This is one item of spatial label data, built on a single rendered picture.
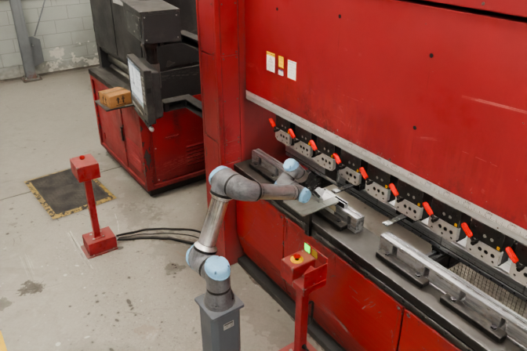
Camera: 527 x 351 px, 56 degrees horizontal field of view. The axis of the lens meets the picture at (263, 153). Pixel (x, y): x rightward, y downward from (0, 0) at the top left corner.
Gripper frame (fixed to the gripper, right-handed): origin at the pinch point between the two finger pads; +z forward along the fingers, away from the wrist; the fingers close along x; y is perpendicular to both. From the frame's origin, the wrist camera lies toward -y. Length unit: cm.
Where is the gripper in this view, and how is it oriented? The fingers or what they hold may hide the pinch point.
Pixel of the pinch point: (317, 197)
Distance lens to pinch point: 287.6
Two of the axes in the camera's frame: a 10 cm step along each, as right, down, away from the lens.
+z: 5.4, 5.2, 6.6
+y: 6.3, -7.7, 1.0
